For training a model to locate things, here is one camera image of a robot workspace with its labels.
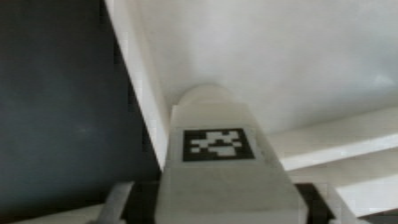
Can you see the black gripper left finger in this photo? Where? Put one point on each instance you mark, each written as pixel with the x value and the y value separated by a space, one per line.
pixel 129 203

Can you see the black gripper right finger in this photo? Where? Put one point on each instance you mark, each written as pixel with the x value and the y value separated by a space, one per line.
pixel 319 203

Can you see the white table leg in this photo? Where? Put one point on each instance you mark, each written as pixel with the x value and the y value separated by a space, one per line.
pixel 223 184

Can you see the white square tabletop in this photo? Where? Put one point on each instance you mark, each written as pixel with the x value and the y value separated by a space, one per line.
pixel 300 54

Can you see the white U-shaped obstacle fence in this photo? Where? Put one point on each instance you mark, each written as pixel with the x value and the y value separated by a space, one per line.
pixel 355 184

